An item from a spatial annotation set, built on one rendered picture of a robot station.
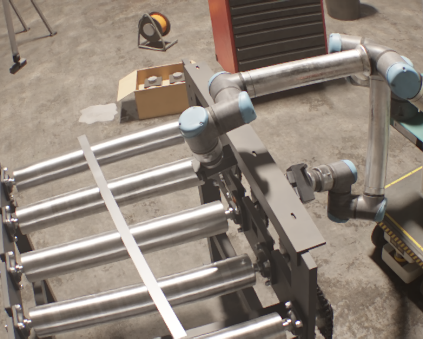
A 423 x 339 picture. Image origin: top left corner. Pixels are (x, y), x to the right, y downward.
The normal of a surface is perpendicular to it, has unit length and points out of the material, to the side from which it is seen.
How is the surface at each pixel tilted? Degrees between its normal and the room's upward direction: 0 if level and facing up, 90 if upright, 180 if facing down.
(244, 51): 90
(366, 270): 0
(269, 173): 0
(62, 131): 0
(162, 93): 90
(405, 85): 85
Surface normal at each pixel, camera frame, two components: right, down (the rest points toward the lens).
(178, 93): 0.08, 0.59
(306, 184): 0.34, -0.30
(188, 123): -0.36, -0.48
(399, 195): -0.12, -0.79
